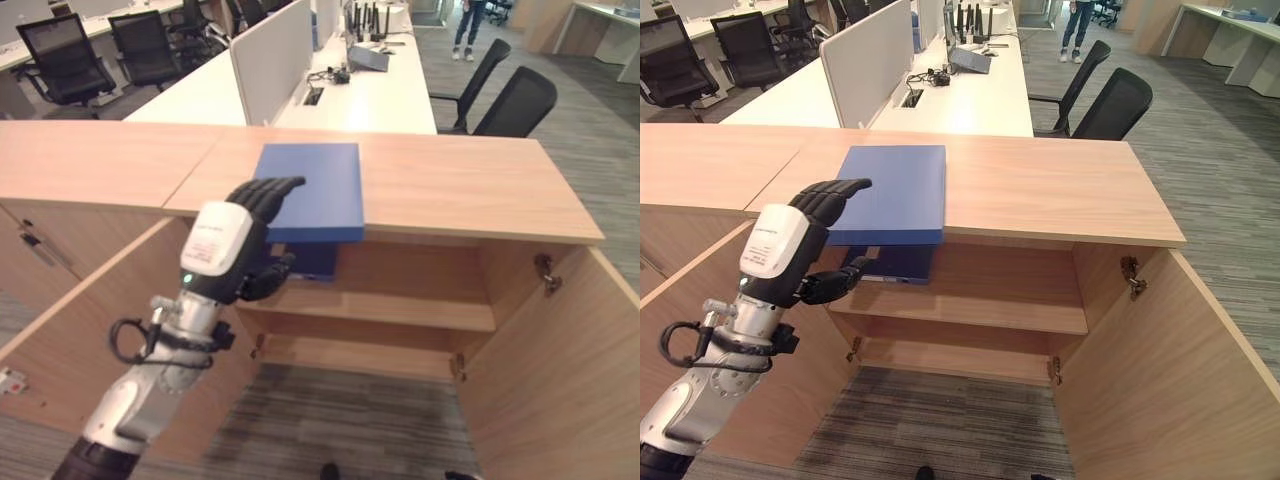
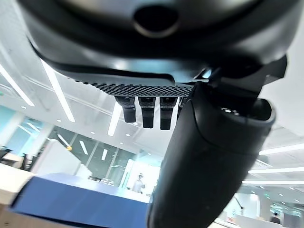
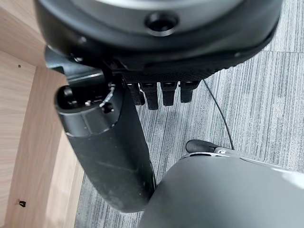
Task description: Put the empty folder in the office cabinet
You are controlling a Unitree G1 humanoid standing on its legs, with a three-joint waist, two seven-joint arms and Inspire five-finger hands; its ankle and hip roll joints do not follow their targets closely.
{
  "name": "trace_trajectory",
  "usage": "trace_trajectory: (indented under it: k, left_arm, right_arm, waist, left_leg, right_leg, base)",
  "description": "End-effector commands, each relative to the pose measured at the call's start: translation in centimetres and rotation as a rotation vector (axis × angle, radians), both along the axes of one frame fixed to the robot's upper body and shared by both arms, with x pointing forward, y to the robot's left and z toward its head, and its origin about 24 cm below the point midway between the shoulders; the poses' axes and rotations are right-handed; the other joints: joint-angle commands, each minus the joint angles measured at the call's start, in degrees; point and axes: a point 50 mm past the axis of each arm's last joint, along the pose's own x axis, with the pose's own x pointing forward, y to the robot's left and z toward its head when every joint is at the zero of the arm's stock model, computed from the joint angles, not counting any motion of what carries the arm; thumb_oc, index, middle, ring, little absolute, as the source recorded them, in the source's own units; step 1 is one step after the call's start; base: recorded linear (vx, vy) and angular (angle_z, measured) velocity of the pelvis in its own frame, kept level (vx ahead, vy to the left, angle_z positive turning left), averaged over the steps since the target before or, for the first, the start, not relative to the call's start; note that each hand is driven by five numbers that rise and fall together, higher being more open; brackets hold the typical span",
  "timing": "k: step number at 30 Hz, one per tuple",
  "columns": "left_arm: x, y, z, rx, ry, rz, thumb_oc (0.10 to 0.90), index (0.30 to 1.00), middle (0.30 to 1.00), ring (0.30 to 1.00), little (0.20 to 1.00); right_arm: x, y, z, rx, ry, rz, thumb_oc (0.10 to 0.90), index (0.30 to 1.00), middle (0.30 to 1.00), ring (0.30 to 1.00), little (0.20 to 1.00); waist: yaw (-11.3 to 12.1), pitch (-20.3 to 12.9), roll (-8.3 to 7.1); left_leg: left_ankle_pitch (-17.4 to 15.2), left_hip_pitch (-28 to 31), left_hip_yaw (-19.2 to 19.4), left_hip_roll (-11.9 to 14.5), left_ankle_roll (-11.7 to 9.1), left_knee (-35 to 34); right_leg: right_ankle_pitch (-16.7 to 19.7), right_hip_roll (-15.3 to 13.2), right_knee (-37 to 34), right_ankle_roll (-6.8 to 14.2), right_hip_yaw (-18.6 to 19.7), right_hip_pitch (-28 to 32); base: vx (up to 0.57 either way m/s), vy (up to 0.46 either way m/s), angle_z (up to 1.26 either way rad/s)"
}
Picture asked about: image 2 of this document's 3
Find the white partition cabinet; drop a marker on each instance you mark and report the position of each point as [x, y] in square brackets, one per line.
[60, 158]

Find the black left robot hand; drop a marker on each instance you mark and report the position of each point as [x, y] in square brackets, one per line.
[190, 59]

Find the long ceiling light strip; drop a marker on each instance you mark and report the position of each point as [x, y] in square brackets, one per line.
[58, 91]
[114, 118]
[12, 85]

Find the person wearing headset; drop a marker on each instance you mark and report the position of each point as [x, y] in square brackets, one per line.
[138, 184]

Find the person seated at desk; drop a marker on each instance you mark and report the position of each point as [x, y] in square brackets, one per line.
[275, 218]

